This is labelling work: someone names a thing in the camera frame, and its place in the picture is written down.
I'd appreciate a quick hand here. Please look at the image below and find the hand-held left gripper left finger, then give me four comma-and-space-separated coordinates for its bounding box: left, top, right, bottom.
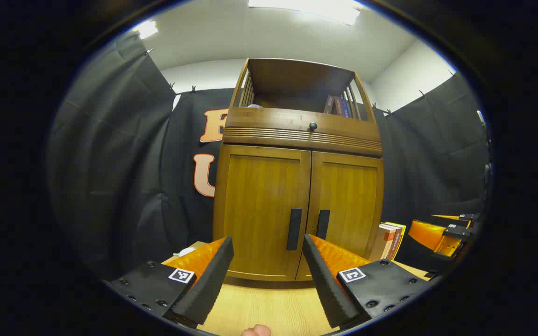
103, 237, 235, 329

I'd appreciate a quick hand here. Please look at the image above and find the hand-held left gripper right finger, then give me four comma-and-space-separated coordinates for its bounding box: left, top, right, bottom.
302, 233, 438, 329

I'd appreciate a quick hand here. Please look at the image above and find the black door handle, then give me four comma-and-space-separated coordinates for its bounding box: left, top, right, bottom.
316, 210, 331, 240
286, 208, 303, 251

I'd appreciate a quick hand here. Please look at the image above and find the wooden shoe cabinet door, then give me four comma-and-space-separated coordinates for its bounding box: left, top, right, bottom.
296, 151, 384, 281
213, 145, 312, 282

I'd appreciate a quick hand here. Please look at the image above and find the wooden double-door shoe cabinet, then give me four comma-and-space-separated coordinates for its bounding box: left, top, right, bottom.
212, 58, 385, 283

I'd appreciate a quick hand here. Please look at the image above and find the yellow book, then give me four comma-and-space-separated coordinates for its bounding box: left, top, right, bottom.
392, 222, 406, 260

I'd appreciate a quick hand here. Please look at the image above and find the black backdrop cloth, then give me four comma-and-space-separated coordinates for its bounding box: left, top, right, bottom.
47, 33, 491, 280

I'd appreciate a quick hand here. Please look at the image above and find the large ceiling light panel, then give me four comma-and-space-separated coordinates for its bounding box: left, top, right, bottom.
248, 0, 361, 26

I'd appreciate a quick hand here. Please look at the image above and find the small ceiling light panel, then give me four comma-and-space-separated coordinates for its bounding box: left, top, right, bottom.
134, 20, 158, 40

